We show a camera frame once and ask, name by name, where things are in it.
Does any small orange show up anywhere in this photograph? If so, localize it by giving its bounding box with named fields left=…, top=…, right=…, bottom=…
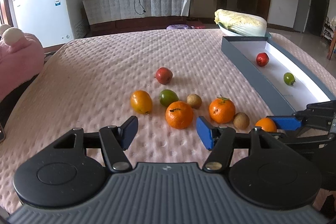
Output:
left=255, top=117, right=277, bottom=132

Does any green tomato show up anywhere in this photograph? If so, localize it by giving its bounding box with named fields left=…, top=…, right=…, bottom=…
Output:
left=283, top=72, right=295, bottom=86

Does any red apple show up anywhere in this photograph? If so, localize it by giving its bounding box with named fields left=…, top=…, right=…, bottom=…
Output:
left=155, top=67, right=173, bottom=85
left=256, top=52, right=269, bottom=67

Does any large orange mandarin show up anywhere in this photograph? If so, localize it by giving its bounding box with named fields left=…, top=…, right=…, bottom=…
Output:
left=165, top=101, right=194, bottom=130

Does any green lime fruit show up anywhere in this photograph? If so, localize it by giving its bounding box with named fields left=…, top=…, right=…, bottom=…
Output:
left=159, top=89, right=179, bottom=107

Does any brown kiwi right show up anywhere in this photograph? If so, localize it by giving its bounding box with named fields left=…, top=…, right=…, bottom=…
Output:
left=233, top=112, right=249, bottom=130

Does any brown kiwi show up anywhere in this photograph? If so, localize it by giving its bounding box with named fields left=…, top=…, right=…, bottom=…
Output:
left=233, top=112, right=249, bottom=130
left=186, top=94, right=202, bottom=109

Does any grey white cardboard box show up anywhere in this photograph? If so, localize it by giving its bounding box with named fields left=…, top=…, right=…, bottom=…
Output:
left=221, top=36, right=335, bottom=116

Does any mandarin with green stem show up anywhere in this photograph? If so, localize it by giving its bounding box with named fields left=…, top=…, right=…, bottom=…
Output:
left=209, top=95, right=236, bottom=124

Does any brown kiwi middle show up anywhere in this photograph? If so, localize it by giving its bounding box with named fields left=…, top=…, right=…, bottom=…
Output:
left=186, top=94, right=202, bottom=109

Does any napa cabbage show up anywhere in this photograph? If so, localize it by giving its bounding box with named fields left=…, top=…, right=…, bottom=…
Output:
left=214, top=9, right=267, bottom=37

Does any yellow orange oval fruit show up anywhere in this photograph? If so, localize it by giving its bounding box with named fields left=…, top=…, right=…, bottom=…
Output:
left=130, top=90, right=153, bottom=115

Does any pink quilted table cover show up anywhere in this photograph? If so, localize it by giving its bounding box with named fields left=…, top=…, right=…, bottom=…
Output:
left=0, top=28, right=336, bottom=215

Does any pink plush toy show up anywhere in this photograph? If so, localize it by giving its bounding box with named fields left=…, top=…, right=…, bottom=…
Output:
left=0, top=24, right=45, bottom=100

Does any purple plastic object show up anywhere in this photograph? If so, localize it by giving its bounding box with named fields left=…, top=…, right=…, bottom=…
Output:
left=166, top=24, right=196, bottom=30

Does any white chest freezer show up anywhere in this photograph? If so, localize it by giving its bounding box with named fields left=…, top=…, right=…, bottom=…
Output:
left=12, top=0, right=89, bottom=48

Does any dark wooden tv cabinet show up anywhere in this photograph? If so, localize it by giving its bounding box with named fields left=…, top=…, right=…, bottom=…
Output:
left=90, top=16, right=217, bottom=36

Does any white lace cabinet cloth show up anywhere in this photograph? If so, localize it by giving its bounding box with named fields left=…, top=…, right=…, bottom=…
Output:
left=83, top=0, right=191, bottom=25

